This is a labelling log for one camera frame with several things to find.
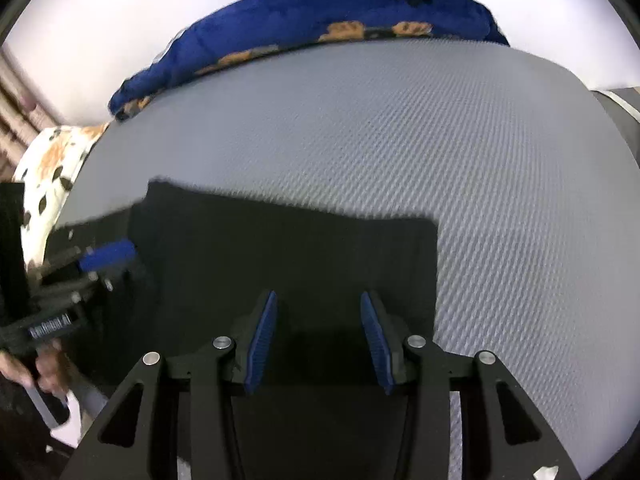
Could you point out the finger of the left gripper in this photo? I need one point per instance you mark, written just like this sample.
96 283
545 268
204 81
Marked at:
110 254

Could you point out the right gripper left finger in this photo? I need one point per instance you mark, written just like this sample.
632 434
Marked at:
175 416

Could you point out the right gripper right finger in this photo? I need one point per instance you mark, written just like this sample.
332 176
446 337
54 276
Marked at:
503 434

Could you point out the black pants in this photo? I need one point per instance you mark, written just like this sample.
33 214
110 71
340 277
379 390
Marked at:
202 261

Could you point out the left forearm dark sleeve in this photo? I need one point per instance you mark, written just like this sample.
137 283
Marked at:
27 450

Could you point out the left hand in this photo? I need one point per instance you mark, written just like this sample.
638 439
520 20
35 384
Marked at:
54 370

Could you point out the floral pillow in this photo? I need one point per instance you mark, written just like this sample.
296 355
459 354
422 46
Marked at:
48 170

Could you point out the pink striped curtain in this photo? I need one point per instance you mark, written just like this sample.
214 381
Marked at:
22 117

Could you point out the grey mesh mattress pad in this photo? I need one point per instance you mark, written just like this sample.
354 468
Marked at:
535 191

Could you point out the blue plush blanket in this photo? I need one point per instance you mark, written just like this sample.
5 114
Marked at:
249 29

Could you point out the grey cushion white piping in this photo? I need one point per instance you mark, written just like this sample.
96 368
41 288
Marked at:
623 107

